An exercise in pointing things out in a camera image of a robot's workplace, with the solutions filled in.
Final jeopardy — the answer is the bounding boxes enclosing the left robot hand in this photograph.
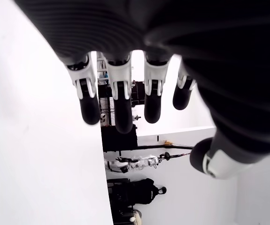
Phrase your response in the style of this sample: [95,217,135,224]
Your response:
[14,0,270,180]

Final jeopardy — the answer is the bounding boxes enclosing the white humanoid robot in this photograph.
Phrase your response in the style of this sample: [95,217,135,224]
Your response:
[104,153,160,174]

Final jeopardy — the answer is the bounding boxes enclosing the black cabinet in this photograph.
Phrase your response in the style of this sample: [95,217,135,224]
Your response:
[101,126,138,152]

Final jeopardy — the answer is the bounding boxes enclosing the black backpack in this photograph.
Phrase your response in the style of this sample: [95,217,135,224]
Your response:
[108,178,168,211]

